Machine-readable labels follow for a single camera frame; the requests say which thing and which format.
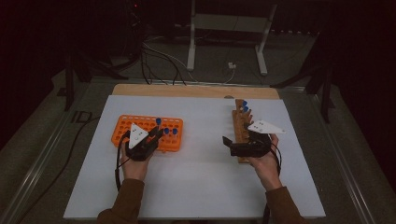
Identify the white metal stand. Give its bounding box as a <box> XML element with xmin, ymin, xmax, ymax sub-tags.
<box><xmin>186</xmin><ymin>0</ymin><xmax>278</xmax><ymax>77</ymax></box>

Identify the wooden test tube rack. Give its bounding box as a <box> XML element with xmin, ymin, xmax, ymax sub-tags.
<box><xmin>231</xmin><ymin>98</ymin><xmax>255</xmax><ymax>164</ymax></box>

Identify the orange plastic test tube rack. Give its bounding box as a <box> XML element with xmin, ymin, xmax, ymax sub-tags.
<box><xmin>110</xmin><ymin>114</ymin><xmax>184</xmax><ymax>153</ymax></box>

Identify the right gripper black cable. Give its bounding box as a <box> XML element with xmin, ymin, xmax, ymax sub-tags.
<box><xmin>262</xmin><ymin>144</ymin><xmax>283</xmax><ymax>224</ymax></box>

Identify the long black floor cable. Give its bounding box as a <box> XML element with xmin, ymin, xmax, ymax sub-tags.
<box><xmin>15</xmin><ymin>116</ymin><xmax>101</xmax><ymax>224</ymax></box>

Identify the aluminium frame rail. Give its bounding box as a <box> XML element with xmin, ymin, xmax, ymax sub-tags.
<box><xmin>306</xmin><ymin>92</ymin><xmax>377</xmax><ymax>224</ymax></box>
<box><xmin>0</xmin><ymin>90</ymin><xmax>92</xmax><ymax>224</ymax></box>

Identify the white board sheet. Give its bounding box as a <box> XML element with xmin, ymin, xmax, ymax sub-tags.
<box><xmin>64</xmin><ymin>94</ymin><xmax>326</xmax><ymax>219</ymax></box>

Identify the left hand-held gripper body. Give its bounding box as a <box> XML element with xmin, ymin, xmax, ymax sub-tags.
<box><xmin>124</xmin><ymin>123</ymin><xmax>157</xmax><ymax>162</ymax></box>

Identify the black tripod stand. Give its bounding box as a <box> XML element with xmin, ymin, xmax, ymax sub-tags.
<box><xmin>57</xmin><ymin>49</ymin><xmax>130</xmax><ymax>112</ymax></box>
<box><xmin>270</xmin><ymin>59</ymin><xmax>335</xmax><ymax>124</ymax></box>

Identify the person's left hand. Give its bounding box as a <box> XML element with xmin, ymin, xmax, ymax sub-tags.
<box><xmin>120</xmin><ymin>148</ymin><xmax>155</xmax><ymax>182</ymax></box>

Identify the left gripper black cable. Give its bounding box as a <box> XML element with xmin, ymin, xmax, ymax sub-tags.
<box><xmin>114</xmin><ymin>130</ymin><xmax>131</xmax><ymax>191</ymax></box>

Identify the dark equipment rack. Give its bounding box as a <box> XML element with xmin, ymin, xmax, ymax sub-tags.
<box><xmin>122</xmin><ymin>0</ymin><xmax>148</xmax><ymax>63</ymax></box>

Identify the person's right hand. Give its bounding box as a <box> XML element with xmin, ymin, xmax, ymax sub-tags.
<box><xmin>247</xmin><ymin>133</ymin><xmax>283</xmax><ymax>192</ymax></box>

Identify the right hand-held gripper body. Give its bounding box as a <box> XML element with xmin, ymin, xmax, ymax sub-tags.
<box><xmin>229</xmin><ymin>119</ymin><xmax>287</xmax><ymax>158</ymax></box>

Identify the white cable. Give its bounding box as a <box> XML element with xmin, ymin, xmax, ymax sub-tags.
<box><xmin>222</xmin><ymin>67</ymin><xmax>237</xmax><ymax>85</ymax></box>

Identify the black cable bundle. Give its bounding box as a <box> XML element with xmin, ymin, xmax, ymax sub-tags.
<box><xmin>139</xmin><ymin>40</ymin><xmax>188</xmax><ymax>87</ymax></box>

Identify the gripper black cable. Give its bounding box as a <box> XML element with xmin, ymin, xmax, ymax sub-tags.
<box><xmin>262</xmin><ymin>144</ymin><xmax>283</xmax><ymax>224</ymax></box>
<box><xmin>114</xmin><ymin>130</ymin><xmax>131</xmax><ymax>191</ymax></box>

